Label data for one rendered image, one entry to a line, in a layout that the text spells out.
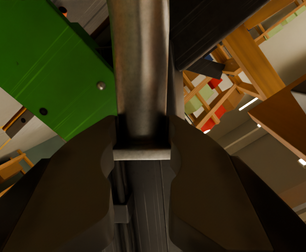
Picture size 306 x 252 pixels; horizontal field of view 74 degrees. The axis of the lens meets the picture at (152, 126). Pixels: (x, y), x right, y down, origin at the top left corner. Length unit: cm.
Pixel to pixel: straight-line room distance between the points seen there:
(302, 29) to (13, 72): 1002
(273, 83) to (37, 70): 95
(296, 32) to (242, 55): 904
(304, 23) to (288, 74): 186
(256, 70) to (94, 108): 86
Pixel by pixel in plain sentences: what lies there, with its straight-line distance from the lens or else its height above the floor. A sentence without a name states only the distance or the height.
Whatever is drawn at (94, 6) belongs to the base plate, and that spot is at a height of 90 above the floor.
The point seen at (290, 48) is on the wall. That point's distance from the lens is 993.
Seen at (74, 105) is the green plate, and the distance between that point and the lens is 27.
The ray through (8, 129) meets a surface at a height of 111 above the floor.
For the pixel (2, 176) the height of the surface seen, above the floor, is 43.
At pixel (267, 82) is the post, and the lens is 105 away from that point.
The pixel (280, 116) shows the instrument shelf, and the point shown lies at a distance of 65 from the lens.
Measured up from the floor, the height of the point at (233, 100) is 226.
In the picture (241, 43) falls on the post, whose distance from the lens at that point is 102.
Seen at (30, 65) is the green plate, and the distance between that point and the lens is 27.
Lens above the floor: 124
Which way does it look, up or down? 6 degrees up
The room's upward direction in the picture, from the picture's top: 141 degrees clockwise
